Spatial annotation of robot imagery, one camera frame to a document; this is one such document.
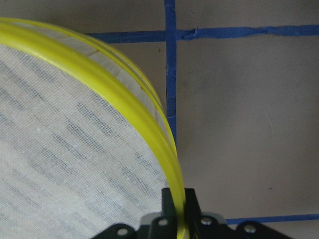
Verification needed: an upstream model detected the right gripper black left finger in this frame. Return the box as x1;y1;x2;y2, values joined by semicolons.
161;188;178;226

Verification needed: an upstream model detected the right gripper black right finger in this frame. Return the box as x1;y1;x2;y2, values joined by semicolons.
185;188;201;227

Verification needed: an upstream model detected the white steamer cloth liner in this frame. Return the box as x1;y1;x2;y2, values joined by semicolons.
0;45;167;239

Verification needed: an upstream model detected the yellow rimmed steamer layer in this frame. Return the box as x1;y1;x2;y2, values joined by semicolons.
0;17;185;238

